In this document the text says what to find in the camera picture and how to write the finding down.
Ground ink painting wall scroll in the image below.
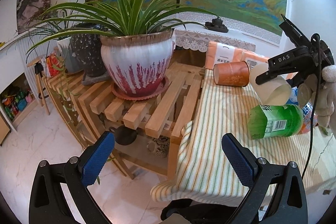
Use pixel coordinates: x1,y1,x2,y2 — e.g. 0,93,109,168
17,0,51,34

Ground black teapot on tray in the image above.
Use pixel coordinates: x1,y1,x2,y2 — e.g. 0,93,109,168
205,18,228,33

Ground spider plant in glazed pot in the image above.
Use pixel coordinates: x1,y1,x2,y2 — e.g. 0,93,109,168
39,0,207,99

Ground black cable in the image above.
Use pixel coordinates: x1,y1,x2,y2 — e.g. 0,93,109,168
300,33,322,180

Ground dark speckled plant pot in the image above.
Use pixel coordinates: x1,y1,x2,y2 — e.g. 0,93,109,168
70,33,106,77

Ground wooden slatted bench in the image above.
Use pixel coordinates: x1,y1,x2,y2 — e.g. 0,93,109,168
42,63,205,179

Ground white plant pot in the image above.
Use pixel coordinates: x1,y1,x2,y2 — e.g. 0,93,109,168
57,37,81,74

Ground striped yellow green tablecloth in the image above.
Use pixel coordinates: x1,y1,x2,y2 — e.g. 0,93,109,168
150,66,336,208

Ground blue orange plastic bottle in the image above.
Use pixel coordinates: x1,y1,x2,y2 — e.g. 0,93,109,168
286,87,313,134

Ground green plastic bottle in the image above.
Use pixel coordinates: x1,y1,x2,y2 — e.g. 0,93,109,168
247,104,303,139

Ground white gloved right hand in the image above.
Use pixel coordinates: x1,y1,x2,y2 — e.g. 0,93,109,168
297,65,336,134

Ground white plastic cup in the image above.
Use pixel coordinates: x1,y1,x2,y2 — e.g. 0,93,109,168
249,63,291,106

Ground white lace table runner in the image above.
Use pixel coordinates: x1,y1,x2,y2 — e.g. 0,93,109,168
173,29,256,52

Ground orange cup far left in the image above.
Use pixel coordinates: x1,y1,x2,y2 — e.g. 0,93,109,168
213,61,250,87

